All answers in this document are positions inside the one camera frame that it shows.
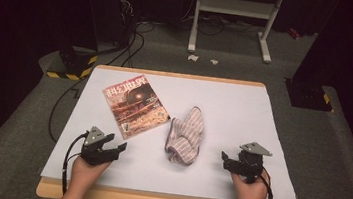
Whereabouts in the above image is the small red object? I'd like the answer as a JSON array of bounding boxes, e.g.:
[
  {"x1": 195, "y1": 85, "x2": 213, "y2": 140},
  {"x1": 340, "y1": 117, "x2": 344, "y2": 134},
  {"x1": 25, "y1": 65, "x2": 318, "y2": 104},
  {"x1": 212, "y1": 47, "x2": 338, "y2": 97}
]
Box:
[{"x1": 286, "y1": 27, "x2": 302, "y2": 40}]

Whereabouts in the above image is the glossy magazine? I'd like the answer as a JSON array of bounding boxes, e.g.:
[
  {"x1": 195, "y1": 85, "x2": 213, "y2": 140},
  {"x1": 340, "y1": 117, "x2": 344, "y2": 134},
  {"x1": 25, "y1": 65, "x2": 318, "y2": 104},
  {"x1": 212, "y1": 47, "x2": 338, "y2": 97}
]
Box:
[{"x1": 97, "y1": 69, "x2": 177, "y2": 146}]

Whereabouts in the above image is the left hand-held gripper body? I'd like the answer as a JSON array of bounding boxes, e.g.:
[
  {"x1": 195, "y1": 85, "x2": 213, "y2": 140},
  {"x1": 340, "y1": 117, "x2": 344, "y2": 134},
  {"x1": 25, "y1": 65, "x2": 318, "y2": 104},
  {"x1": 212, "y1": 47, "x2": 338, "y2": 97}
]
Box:
[{"x1": 78, "y1": 124, "x2": 119, "y2": 169}]

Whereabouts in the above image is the person's left hand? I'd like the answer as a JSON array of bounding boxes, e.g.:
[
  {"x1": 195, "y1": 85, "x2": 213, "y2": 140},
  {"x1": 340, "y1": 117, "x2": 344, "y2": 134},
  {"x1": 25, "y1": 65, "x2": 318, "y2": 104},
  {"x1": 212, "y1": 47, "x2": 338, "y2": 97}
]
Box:
[{"x1": 67, "y1": 153, "x2": 113, "y2": 199}]

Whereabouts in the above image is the striped grey cloth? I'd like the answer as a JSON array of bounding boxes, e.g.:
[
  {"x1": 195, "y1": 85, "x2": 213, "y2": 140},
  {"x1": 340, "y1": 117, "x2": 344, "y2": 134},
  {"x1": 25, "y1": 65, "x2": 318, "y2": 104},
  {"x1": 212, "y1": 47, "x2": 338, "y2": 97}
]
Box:
[{"x1": 162, "y1": 103, "x2": 209, "y2": 169}]

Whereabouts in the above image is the black floor cable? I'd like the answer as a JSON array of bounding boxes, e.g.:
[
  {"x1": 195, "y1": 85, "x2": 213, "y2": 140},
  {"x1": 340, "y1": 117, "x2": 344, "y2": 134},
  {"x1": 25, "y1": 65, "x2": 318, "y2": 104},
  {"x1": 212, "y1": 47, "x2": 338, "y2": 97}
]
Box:
[{"x1": 45, "y1": 72, "x2": 86, "y2": 147}]

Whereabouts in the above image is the white paper table cover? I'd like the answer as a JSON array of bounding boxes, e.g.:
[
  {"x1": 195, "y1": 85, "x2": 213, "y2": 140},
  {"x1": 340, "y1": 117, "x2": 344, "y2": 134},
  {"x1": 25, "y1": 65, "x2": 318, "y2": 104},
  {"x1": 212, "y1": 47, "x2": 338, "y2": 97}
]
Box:
[{"x1": 39, "y1": 61, "x2": 312, "y2": 199}]

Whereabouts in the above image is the black yellow striped base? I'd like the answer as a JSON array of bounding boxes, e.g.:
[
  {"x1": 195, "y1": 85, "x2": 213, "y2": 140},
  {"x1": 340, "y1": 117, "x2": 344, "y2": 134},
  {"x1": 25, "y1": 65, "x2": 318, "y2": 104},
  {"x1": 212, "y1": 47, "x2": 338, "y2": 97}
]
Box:
[
  {"x1": 44, "y1": 42, "x2": 101, "y2": 84},
  {"x1": 280, "y1": 77, "x2": 338, "y2": 113}
]

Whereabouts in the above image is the white metal stand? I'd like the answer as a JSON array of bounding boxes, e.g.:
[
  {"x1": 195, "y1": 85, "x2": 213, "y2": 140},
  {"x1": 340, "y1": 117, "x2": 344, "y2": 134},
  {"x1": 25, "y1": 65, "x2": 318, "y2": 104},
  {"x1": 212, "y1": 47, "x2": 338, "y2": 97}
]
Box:
[{"x1": 186, "y1": 0, "x2": 287, "y2": 66}]

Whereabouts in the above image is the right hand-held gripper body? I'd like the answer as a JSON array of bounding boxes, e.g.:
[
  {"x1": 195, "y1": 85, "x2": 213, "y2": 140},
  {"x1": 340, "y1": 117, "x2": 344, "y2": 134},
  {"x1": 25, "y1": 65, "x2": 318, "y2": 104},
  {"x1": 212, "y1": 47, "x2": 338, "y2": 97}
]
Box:
[{"x1": 231, "y1": 140, "x2": 275, "y2": 187}]

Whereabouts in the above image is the person's right hand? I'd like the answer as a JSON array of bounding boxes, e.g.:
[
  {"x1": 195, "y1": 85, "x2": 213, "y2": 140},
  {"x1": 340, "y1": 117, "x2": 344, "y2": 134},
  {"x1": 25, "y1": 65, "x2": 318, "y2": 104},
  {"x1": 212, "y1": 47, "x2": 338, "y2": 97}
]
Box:
[{"x1": 227, "y1": 169, "x2": 273, "y2": 199}]

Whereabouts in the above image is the black equipment rack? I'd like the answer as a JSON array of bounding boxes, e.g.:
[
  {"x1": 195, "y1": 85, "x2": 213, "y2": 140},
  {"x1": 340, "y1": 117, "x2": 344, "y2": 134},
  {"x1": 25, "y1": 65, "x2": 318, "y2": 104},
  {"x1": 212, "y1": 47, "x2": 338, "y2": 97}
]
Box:
[{"x1": 76, "y1": 0, "x2": 144, "y2": 49}]

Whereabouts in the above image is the bundle of black cables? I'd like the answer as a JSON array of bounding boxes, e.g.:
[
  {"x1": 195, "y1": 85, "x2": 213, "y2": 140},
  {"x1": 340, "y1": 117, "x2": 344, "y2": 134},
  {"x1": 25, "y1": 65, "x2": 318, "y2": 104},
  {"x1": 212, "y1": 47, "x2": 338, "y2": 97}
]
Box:
[{"x1": 96, "y1": 15, "x2": 157, "y2": 71}]

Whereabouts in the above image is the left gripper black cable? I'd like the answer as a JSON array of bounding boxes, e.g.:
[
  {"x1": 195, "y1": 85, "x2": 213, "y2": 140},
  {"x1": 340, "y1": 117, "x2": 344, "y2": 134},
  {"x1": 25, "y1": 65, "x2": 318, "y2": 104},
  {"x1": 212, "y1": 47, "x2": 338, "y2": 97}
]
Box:
[{"x1": 58, "y1": 128, "x2": 90, "y2": 198}]

